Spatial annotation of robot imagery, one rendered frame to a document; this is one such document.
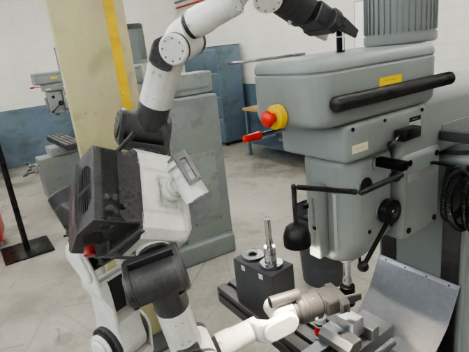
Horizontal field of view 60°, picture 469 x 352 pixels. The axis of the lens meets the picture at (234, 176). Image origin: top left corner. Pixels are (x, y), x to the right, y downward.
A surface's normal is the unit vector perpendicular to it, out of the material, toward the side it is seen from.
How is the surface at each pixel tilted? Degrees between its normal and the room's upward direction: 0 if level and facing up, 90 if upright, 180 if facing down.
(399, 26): 90
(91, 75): 90
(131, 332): 80
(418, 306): 64
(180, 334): 99
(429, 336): 45
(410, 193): 90
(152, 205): 58
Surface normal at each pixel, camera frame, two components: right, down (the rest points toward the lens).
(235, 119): 0.56, 0.19
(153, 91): -0.31, 0.46
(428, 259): -0.82, 0.25
